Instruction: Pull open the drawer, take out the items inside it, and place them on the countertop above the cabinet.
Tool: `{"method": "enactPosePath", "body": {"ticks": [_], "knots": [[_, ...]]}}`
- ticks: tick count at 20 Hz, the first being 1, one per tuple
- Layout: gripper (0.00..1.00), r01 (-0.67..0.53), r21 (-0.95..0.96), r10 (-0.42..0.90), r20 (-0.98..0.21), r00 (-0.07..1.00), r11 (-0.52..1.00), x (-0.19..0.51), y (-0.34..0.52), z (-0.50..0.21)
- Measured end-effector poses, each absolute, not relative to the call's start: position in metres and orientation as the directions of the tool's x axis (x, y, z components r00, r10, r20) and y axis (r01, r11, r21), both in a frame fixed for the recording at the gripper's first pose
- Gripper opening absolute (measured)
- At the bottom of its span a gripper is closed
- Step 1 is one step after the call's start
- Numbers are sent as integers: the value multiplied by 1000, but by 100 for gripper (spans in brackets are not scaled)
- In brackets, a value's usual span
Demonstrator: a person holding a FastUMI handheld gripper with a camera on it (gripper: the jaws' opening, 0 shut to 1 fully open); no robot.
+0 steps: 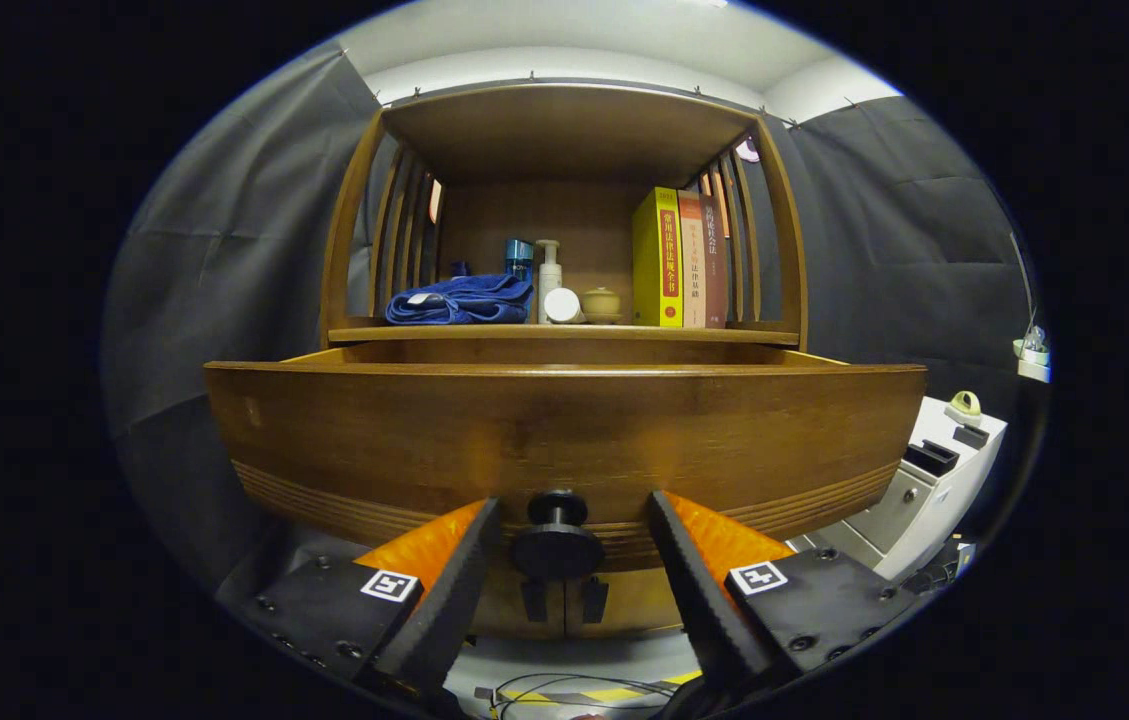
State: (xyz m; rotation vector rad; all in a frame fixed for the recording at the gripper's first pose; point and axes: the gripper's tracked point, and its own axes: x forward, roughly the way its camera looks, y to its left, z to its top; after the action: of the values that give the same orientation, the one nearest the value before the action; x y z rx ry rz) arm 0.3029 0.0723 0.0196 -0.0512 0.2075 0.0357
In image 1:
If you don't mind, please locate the white tube with green end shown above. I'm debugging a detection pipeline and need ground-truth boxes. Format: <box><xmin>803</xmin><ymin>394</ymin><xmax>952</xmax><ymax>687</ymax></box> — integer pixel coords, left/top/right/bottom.
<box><xmin>543</xmin><ymin>287</ymin><xmax>587</xmax><ymax>325</ymax></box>

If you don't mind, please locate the blue folded towel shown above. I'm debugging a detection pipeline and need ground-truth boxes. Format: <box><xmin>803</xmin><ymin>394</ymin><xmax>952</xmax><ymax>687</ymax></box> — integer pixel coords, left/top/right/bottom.
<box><xmin>385</xmin><ymin>274</ymin><xmax>535</xmax><ymax>326</ymax></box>

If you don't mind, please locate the beige lidded teacup with saucer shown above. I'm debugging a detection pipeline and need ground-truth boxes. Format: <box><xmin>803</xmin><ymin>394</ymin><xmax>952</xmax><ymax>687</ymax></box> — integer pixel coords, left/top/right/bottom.
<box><xmin>580</xmin><ymin>287</ymin><xmax>624</xmax><ymax>325</ymax></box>

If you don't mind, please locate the wooden drawer with black knob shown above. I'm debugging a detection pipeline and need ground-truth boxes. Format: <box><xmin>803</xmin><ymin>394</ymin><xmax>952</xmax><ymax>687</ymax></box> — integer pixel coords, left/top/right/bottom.
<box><xmin>204</xmin><ymin>345</ymin><xmax>928</xmax><ymax>583</ymax></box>

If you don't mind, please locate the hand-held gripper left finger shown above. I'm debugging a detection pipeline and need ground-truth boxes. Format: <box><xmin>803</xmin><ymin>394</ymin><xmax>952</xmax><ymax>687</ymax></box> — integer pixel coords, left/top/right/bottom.
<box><xmin>236</xmin><ymin>497</ymin><xmax>503</xmax><ymax>701</ymax></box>

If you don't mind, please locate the yellow black floor tape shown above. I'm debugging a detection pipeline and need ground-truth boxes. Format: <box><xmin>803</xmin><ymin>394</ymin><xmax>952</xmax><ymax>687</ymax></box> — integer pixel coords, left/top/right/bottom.
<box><xmin>514</xmin><ymin>670</ymin><xmax>705</xmax><ymax>707</ymax></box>

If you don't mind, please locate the wooden countertop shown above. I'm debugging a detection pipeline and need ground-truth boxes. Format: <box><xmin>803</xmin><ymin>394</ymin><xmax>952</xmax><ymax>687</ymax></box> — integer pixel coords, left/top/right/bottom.
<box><xmin>328</xmin><ymin>318</ymin><xmax>803</xmax><ymax>347</ymax></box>

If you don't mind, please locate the white pump bottle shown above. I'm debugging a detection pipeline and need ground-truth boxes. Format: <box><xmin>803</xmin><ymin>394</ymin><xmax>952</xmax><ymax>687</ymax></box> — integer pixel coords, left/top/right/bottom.
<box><xmin>536</xmin><ymin>239</ymin><xmax>565</xmax><ymax>324</ymax></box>

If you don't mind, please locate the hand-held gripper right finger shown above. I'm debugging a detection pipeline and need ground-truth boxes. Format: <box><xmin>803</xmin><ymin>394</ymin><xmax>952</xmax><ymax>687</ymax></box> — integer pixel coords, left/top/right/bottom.
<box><xmin>646</xmin><ymin>490</ymin><xmax>925</xmax><ymax>701</ymax></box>

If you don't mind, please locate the white bowl with utensils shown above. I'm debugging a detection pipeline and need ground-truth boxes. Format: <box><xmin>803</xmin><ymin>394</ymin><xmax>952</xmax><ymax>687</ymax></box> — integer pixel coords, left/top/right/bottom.
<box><xmin>1012</xmin><ymin>325</ymin><xmax>1052</xmax><ymax>366</ymax></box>

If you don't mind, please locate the black tray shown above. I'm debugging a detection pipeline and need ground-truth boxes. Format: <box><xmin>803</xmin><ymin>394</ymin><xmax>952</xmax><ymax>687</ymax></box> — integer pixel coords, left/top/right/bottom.
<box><xmin>902</xmin><ymin>440</ymin><xmax>961</xmax><ymax>478</ymax></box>

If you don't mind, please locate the thick yellow book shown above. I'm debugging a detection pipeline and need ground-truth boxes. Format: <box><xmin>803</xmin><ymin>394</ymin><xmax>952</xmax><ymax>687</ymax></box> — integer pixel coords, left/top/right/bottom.
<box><xmin>632</xmin><ymin>187</ymin><xmax>685</xmax><ymax>328</ymax></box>

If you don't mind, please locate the brown book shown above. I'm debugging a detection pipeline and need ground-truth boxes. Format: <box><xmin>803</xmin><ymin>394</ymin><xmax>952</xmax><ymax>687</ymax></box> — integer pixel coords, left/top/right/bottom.
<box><xmin>700</xmin><ymin>194</ymin><xmax>729</xmax><ymax>329</ymax></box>

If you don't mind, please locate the brown wooden cabinet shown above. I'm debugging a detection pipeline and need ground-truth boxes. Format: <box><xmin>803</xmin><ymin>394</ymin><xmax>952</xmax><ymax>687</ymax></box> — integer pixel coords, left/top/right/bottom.
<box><xmin>319</xmin><ymin>83</ymin><xmax>810</xmax><ymax>641</ymax></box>

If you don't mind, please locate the white drawer cabinet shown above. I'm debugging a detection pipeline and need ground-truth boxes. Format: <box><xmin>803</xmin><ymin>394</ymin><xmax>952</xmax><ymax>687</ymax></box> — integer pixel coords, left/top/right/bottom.
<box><xmin>789</xmin><ymin>396</ymin><xmax>1008</xmax><ymax>583</ymax></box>

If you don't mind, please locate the orange and white book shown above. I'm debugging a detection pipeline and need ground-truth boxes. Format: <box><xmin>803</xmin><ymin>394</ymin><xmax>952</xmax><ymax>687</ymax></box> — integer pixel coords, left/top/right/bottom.
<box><xmin>676</xmin><ymin>190</ymin><xmax>708</xmax><ymax>329</ymax></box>

